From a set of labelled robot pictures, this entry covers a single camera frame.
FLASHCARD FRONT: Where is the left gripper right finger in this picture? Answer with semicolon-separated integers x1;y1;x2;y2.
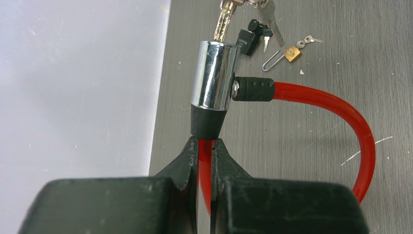
210;139;369;234

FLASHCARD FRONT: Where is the red cable lock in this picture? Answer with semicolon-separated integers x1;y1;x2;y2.
190;40;376;212

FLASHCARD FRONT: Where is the black-headed key bunch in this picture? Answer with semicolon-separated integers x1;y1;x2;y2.
248;19;273;53

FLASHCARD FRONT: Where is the brass padlock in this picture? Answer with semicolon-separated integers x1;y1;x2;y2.
262;44;305;72

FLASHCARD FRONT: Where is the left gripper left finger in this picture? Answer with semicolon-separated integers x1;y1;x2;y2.
19;137;198;234

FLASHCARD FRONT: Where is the small silver key bunch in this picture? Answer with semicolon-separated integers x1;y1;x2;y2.
297;35;323;49

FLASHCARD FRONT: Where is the black padlock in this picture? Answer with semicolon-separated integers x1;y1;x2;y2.
235;29;260;56

